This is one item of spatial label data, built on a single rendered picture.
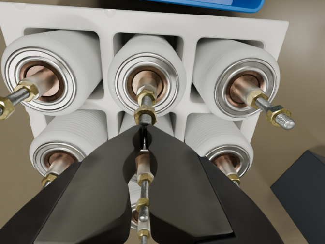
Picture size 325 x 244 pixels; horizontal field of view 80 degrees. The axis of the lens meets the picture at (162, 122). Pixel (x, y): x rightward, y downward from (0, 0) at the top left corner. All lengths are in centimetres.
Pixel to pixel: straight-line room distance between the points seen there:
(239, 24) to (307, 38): 30
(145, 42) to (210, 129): 16
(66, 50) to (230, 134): 23
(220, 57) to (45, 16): 23
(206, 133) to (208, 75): 10
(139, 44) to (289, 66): 44
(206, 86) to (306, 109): 46
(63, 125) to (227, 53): 24
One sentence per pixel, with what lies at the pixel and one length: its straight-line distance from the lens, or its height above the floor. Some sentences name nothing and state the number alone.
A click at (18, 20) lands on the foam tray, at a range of 34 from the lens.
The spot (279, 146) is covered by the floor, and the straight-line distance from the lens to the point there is 71.
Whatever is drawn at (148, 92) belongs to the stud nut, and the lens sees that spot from 19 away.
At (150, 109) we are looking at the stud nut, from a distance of 15.
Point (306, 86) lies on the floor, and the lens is 64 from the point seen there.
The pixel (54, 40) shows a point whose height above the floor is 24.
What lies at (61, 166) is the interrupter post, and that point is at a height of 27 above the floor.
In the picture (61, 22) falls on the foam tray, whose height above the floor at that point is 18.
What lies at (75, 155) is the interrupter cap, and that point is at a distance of 30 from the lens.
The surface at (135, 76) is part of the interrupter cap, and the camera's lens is 23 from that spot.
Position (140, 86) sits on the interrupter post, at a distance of 20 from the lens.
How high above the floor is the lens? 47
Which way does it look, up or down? 61 degrees down
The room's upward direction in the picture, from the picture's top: 174 degrees clockwise
